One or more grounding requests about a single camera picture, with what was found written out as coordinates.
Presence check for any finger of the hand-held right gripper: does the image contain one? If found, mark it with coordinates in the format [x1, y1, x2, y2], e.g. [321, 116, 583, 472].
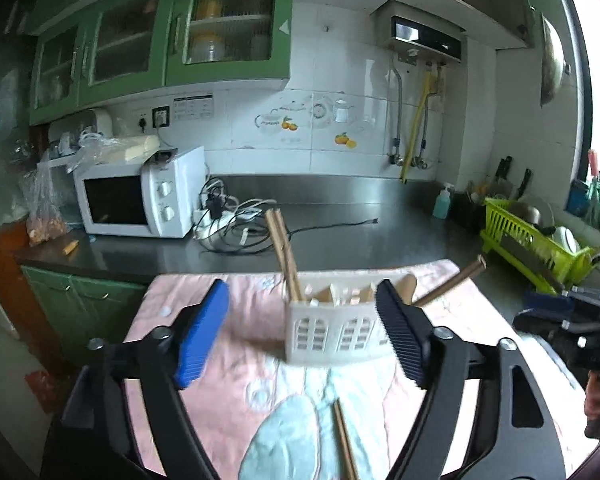
[512, 310, 588, 343]
[522, 286, 600, 313]

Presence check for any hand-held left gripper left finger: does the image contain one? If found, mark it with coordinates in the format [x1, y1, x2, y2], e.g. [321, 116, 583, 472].
[40, 279, 231, 480]

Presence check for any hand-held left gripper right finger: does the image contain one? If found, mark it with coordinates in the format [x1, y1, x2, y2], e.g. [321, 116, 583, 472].
[375, 279, 568, 480]

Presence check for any cream plastic utensil holder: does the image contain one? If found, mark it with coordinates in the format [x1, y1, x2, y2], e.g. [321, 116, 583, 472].
[285, 282, 396, 368]

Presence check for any wooden chopstick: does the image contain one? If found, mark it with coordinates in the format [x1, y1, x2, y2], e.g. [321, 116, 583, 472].
[332, 399, 361, 480]
[274, 208, 306, 301]
[265, 210, 301, 302]

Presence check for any wooden spatula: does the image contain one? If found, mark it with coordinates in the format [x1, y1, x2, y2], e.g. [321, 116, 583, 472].
[399, 275, 420, 306]

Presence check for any pink printed mat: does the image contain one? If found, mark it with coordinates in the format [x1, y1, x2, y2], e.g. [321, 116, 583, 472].
[125, 259, 581, 480]

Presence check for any lime green dish rack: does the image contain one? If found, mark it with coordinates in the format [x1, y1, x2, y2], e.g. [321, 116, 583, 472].
[480, 197, 600, 296]

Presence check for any white bowl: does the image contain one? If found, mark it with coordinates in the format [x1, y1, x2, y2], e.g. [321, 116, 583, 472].
[552, 225, 581, 256]

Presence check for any metal pot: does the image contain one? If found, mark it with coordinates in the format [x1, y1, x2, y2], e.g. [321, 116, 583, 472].
[510, 200, 556, 228]

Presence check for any blue container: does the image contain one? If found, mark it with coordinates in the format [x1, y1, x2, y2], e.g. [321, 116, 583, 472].
[566, 179, 592, 217]

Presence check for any white power strip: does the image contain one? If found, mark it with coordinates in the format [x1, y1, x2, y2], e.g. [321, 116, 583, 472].
[194, 207, 261, 233]

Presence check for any dark utensil container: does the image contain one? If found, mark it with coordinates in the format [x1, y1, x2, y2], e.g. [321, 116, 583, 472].
[452, 180, 486, 233]

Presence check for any green base cabinet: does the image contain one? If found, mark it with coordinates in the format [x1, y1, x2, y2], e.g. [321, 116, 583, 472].
[20, 265, 148, 371]

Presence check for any teal soap pump bottle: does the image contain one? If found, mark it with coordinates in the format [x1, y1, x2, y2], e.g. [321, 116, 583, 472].
[432, 182, 455, 220]

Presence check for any white microwave oven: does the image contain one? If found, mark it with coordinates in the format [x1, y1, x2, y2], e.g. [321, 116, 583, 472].
[74, 146, 207, 239]

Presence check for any red floor object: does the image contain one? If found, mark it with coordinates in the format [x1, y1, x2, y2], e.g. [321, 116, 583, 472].
[25, 370, 53, 413]

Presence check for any plastic bag of snacks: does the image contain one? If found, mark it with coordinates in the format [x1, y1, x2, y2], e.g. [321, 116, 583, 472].
[22, 160, 73, 246]

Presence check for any pale yellow box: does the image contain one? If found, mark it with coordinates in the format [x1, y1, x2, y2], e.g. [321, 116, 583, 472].
[100, 135, 161, 163]

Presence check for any clear plastic bag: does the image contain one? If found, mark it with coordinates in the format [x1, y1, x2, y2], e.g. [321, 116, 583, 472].
[67, 130, 131, 172]

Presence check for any white label sticker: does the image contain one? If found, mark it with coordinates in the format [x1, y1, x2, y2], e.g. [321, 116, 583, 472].
[172, 94, 215, 121]

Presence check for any white countertop appliance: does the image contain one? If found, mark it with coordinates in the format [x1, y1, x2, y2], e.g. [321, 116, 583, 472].
[47, 109, 113, 156]

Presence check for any hanging pan lid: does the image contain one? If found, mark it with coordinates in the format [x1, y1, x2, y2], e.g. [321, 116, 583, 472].
[540, 15, 572, 107]

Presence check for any white plastic container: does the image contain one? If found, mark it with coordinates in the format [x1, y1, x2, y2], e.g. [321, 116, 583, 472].
[190, 35, 226, 63]

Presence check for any yellow container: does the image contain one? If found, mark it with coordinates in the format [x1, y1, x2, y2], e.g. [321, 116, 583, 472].
[195, 0, 223, 21]

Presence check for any round wooden handle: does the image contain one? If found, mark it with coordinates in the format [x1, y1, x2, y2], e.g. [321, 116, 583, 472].
[414, 255, 488, 307]

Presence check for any black cable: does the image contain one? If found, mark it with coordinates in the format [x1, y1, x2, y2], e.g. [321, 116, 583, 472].
[200, 218, 379, 256]

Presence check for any white cable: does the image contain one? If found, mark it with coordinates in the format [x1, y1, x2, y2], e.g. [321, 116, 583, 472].
[220, 197, 277, 221]

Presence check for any yellow gas hose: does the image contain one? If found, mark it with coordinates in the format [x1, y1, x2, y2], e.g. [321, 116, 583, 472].
[400, 72, 437, 183]

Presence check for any green glass-door wall cabinet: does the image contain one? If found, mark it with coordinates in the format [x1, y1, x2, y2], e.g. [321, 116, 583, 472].
[29, 0, 297, 126]

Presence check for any wall water heater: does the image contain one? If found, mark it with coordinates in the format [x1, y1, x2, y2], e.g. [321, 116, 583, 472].
[390, 16, 463, 63]

